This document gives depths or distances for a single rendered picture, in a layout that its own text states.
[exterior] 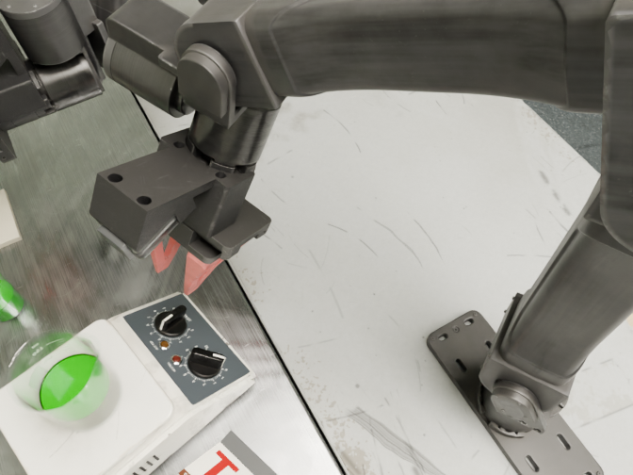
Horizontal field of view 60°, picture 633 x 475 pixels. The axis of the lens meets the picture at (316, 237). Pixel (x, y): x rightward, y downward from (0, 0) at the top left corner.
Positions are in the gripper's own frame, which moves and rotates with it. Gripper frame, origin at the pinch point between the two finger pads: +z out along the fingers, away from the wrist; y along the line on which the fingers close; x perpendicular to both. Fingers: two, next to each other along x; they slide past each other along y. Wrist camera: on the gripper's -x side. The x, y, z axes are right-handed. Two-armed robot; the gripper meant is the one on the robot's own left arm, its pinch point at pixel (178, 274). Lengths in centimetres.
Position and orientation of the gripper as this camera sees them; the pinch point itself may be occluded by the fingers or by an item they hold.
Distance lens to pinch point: 52.1
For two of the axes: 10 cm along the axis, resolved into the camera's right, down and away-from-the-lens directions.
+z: -3.9, 7.2, 5.7
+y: 8.0, 5.8, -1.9
